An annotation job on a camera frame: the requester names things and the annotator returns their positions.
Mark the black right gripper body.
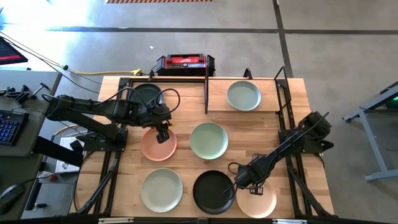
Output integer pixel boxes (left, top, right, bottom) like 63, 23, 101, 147
233, 161, 268, 190

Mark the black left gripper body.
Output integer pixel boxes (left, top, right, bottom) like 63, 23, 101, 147
133, 101, 174, 129

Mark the pink plate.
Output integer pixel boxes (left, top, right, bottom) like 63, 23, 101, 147
141, 126, 178, 162

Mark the pale peach plate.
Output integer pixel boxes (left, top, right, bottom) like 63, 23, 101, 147
235, 179, 277, 219

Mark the dark green plate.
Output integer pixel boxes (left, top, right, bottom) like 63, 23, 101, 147
129, 83, 165, 108

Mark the pale green plate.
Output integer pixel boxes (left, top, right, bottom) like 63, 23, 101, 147
189, 121, 229, 161
226, 80, 262, 112

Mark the light grey plate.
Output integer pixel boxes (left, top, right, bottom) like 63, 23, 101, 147
140, 167, 184, 213

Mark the black plate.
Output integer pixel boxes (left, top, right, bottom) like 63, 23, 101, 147
192, 169, 236, 215

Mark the red and black toolbox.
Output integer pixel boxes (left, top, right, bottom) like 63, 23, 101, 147
155, 53, 216, 77

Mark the white paper box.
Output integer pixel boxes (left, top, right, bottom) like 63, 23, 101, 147
55, 136, 84, 174

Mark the black angled bar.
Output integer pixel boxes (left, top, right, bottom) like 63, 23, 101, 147
32, 136, 85, 167

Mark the grey metal stand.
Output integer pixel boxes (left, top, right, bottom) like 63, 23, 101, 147
341, 80, 398, 183

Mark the black desk clamp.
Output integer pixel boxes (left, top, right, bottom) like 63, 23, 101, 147
0, 82, 50, 105

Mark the grey side desk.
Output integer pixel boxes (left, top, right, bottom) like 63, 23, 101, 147
0, 68, 63, 222

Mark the black keyboard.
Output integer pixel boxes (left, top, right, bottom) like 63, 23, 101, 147
0, 109, 30, 147

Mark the black computer monitor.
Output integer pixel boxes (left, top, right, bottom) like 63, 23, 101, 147
0, 36, 29, 66

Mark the black computer mouse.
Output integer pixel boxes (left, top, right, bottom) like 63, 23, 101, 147
0, 184, 25, 216

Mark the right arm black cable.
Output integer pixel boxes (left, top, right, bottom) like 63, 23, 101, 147
222, 161, 242, 200

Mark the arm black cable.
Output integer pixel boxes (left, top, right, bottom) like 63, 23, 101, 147
222, 161, 242, 200
118, 86, 182, 116

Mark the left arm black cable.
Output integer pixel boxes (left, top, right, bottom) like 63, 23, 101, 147
118, 86, 182, 116

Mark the black aluminium rig frame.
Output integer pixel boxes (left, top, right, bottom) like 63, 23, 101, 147
70, 65, 335, 218

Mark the yellow power cable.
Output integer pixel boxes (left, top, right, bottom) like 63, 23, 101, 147
66, 68, 143, 77

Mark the black floor cable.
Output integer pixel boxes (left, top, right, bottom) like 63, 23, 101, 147
0, 30, 102, 95

